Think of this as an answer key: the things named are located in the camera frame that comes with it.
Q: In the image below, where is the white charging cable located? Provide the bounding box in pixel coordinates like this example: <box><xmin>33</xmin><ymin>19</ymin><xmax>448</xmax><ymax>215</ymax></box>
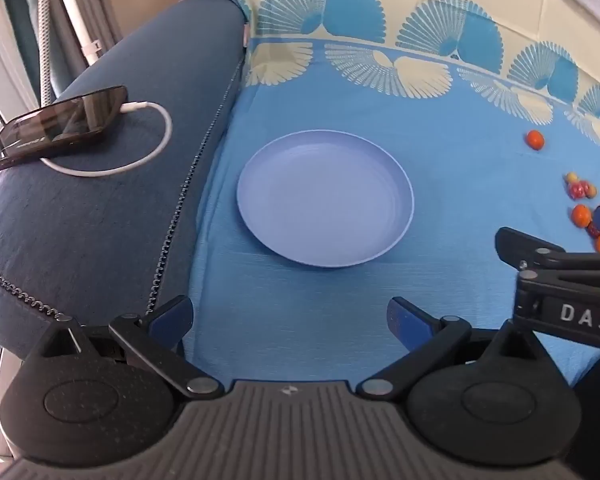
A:
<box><xmin>40</xmin><ymin>101</ymin><xmax>173</xmax><ymax>177</ymax></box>

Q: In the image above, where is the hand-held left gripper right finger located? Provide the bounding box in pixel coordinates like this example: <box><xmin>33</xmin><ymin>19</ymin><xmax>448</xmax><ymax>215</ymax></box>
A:
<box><xmin>355</xmin><ymin>296</ymin><xmax>548</xmax><ymax>402</ymax></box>

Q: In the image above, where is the blue fan-print blanket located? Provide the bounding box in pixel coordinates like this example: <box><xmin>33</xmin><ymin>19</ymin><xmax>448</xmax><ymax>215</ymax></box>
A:
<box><xmin>182</xmin><ymin>0</ymin><xmax>600</xmax><ymax>396</ymax></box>

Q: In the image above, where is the light blue plate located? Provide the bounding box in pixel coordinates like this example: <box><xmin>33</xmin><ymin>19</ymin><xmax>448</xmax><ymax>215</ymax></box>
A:
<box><xmin>236</xmin><ymin>130</ymin><xmax>415</xmax><ymax>268</ymax></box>

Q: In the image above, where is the black smartphone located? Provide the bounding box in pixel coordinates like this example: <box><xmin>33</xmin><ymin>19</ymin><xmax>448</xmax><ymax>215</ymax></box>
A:
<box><xmin>0</xmin><ymin>86</ymin><xmax>129</xmax><ymax>176</ymax></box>

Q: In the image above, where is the teal curtain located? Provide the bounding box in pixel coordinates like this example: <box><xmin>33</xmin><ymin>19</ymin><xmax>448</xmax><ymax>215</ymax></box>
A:
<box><xmin>0</xmin><ymin>0</ymin><xmax>81</xmax><ymax>106</ymax></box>

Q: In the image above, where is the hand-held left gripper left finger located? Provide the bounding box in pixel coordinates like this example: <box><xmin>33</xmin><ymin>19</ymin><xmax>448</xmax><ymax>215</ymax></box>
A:
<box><xmin>27</xmin><ymin>296</ymin><xmax>226</xmax><ymax>402</ymax></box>

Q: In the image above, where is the white window frame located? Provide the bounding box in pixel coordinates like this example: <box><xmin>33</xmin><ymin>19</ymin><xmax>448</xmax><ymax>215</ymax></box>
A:
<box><xmin>0</xmin><ymin>0</ymin><xmax>46</xmax><ymax>126</ymax></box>

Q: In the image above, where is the white pole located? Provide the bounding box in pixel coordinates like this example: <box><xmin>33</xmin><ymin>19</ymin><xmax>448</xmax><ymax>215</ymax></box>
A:
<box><xmin>50</xmin><ymin>0</ymin><xmax>103</xmax><ymax>66</ymax></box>

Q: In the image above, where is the dark blue pillow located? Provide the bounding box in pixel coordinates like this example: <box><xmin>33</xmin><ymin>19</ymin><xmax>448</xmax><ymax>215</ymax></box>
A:
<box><xmin>0</xmin><ymin>0</ymin><xmax>253</xmax><ymax>361</ymax></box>

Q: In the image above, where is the spotted black-white hose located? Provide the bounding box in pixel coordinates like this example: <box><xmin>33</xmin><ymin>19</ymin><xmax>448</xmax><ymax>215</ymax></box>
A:
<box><xmin>36</xmin><ymin>0</ymin><xmax>56</xmax><ymax>106</ymax></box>

